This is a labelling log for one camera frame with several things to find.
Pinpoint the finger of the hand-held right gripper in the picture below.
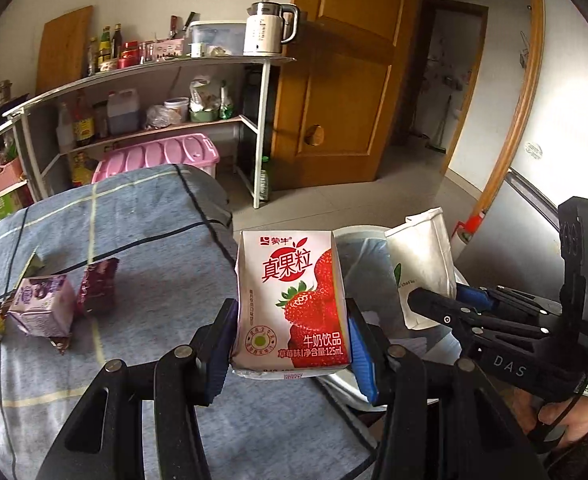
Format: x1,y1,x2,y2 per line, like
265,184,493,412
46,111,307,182
454,282,568,318
406,287,565,357

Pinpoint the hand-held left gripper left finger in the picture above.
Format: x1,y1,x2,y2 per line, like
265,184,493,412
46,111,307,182
36,299,239,480

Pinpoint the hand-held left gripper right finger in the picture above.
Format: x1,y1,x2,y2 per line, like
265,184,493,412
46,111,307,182
346,300,549,480

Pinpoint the white paper bag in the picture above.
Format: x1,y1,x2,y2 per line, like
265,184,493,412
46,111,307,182
385,207,457,331

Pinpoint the white waste bin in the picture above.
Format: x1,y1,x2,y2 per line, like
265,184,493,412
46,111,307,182
319,225,474,411

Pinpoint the strawberry milk carton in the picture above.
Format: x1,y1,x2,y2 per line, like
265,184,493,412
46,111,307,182
229,230,352,380

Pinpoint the dark red snack wrapper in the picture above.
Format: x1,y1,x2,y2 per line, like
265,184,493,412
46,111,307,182
76,258,121,317

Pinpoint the purple milk carton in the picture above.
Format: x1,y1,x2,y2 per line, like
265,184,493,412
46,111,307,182
8,275,77,338

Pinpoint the person's right hand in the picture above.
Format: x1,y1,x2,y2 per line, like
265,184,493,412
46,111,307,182
521,390,588,453

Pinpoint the grey refrigerator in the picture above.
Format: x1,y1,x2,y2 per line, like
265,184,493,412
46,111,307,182
454,170,588,306

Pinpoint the pink storage box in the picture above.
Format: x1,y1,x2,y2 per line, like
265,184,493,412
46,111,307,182
91,133,222,184

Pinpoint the yellow oil bottle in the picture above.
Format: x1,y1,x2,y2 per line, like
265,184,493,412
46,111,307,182
71,152,97,186

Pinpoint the wooden door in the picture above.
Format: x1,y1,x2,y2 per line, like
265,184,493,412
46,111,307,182
269,0,427,186

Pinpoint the knotted clear plastic bag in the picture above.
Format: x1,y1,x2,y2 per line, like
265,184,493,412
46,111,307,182
144,105,179,130

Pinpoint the white plastic tub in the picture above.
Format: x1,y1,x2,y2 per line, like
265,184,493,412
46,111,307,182
164,97,191,123

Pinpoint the green packet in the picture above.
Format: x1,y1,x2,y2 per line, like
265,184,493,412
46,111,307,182
218,80,235,121

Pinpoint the dark liquid jug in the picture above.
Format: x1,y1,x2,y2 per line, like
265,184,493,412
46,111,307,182
106,88,141,136

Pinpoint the dark glass jar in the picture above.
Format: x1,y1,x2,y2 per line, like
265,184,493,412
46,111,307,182
93,101,110,138

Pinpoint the white plastic bag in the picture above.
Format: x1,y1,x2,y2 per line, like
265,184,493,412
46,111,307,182
189,76,221,112

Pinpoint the green cardboard box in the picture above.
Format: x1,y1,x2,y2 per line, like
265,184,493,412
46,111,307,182
0,191,25,223

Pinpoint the red cap sauce bottle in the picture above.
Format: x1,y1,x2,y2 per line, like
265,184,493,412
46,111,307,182
71,91,96,147

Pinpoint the clear plastic bottle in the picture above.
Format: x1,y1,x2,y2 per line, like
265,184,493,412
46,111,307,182
56,102,75,153

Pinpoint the pink plastic basket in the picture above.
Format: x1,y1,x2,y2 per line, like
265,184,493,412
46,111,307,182
0,155,25,193

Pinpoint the tall metal shelf rack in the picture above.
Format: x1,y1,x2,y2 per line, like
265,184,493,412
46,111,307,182
1,55,297,211

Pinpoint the pink utensil holder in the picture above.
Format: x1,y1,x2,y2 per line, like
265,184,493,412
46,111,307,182
141,37,185,63

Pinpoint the red jar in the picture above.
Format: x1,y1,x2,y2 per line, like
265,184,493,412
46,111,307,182
119,41,140,68

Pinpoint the clear storage box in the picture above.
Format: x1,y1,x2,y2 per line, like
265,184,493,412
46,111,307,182
188,20,247,56

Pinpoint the white electric kettle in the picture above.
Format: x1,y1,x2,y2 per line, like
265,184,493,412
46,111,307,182
243,1,301,57

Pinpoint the black stove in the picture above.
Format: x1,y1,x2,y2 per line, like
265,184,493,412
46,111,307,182
0,92,31,131

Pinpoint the wooden cutting board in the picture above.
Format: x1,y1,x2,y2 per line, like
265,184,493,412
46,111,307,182
36,5,95,93

